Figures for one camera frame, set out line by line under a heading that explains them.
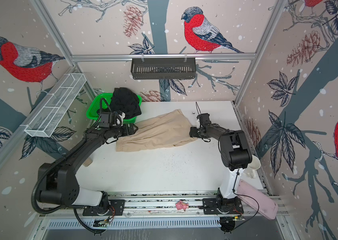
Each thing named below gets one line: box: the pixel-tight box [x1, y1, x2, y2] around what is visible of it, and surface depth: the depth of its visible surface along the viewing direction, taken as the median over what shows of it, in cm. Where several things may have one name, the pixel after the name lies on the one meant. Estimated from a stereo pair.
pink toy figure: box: [175, 200, 190, 212], surface depth 74 cm
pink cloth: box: [237, 179, 279, 220], surface depth 72 cm
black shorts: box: [110, 87, 142, 120], surface depth 113 cm
